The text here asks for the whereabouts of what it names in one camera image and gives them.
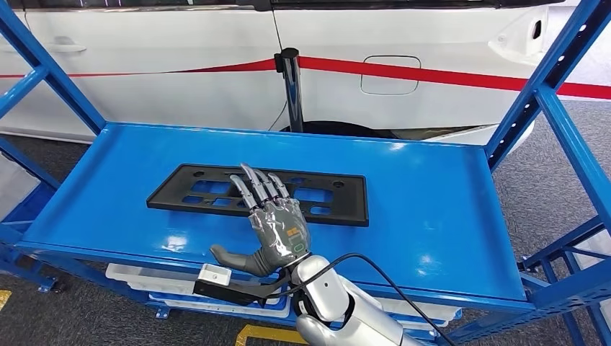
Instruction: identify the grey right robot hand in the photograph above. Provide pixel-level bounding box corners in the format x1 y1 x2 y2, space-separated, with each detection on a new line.
210 163 312 278

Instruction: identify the long black plastic frame part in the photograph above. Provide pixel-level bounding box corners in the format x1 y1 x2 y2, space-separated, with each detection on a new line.
146 164 370 228

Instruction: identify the red barrier belt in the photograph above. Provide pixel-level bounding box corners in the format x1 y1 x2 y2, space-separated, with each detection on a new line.
298 56 611 100
0 58 278 80

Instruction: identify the white car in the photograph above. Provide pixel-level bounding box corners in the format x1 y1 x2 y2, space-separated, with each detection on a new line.
0 0 611 146

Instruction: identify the translucent white storage bin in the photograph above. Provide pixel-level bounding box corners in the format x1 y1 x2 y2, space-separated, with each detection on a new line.
570 231 611 271
0 155 42 221

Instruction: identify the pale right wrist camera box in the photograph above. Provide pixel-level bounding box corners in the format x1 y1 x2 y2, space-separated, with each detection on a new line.
197 263 233 286

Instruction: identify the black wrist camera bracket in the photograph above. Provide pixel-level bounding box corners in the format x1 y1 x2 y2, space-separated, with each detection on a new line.
192 272 292 308

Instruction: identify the black stanchion post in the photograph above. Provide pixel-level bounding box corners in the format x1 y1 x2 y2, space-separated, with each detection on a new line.
274 48 305 133

